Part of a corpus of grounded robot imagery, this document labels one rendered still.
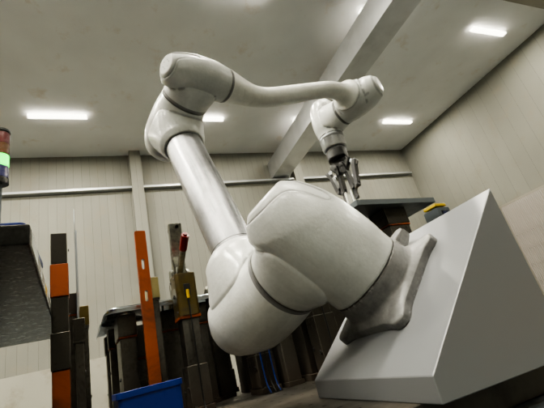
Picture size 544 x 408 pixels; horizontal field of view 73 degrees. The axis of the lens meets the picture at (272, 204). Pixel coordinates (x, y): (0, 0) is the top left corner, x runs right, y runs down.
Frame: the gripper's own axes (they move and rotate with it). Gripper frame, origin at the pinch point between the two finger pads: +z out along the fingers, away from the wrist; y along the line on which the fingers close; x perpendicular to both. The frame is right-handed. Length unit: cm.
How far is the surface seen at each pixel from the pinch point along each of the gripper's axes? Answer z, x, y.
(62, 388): 37, 78, 42
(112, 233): -337, -299, 841
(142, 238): 3, 58, 37
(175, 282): 17, 53, 32
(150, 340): 31, 59, 37
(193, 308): 25, 50, 30
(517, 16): -579, -918, -123
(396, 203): 5.2, -7.3, -11.1
